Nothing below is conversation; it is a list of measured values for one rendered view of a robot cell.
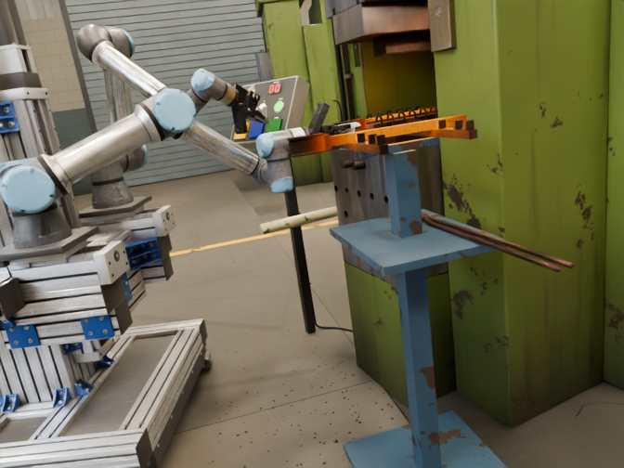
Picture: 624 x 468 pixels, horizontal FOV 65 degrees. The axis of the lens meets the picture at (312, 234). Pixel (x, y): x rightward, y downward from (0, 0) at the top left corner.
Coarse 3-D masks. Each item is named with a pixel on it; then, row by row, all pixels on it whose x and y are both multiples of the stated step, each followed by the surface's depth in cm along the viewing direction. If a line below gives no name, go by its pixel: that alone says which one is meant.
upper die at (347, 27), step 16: (400, 0) 159; (416, 0) 161; (336, 16) 168; (352, 16) 160; (368, 16) 155; (384, 16) 158; (400, 16) 160; (416, 16) 162; (336, 32) 171; (352, 32) 162; (368, 32) 156; (384, 32) 159; (400, 32) 164
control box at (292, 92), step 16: (272, 80) 211; (288, 80) 204; (304, 80) 204; (256, 96) 215; (272, 96) 208; (288, 96) 202; (304, 96) 205; (272, 112) 206; (288, 112) 200; (288, 128) 199; (240, 144) 216
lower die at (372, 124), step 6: (420, 114) 176; (432, 114) 172; (378, 120) 169; (384, 120) 170; (390, 120) 171; (396, 120) 167; (402, 120) 167; (366, 126) 168; (372, 126) 164; (378, 126) 164; (384, 126) 165
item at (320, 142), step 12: (432, 120) 120; (360, 132) 116; (372, 132) 116; (384, 132) 117; (396, 132) 118; (408, 132) 119; (300, 144) 113; (312, 144) 114; (324, 144) 114; (336, 144) 115
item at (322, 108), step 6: (324, 102) 160; (318, 108) 160; (324, 108) 160; (318, 114) 159; (324, 114) 160; (312, 120) 162; (318, 120) 160; (312, 126) 161; (318, 126) 160; (312, 132) 160; (318, 132) 161
